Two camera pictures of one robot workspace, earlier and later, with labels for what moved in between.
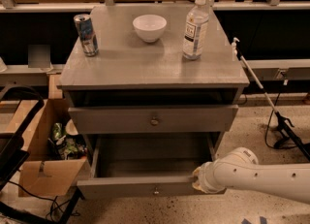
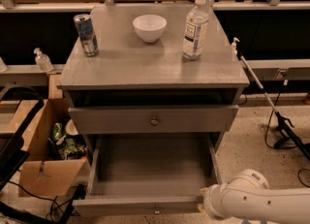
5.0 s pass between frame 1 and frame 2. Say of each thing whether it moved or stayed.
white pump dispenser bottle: stayed
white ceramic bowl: stayed
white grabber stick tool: stayed
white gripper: moved
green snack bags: stayed
